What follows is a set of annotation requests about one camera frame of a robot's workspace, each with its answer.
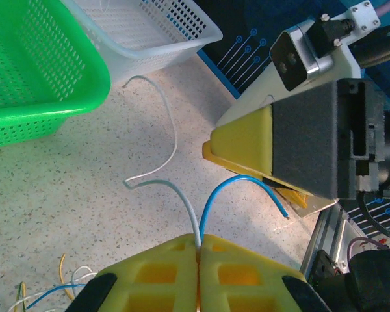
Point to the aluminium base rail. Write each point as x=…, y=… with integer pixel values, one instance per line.
x=328, y=234

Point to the white plastic basket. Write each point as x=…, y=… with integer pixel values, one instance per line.
x=149, y=29

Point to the green plastic basket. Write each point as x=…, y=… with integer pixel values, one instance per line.
x=35, y=65

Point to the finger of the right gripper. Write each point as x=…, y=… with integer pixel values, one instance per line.
x=247, y=139
x=234, y=164

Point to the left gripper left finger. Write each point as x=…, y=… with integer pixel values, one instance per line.
x=149, y=279

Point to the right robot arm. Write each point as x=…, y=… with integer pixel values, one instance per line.
x=373, y=279

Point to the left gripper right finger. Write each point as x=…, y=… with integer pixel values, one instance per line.
x=247, y=279

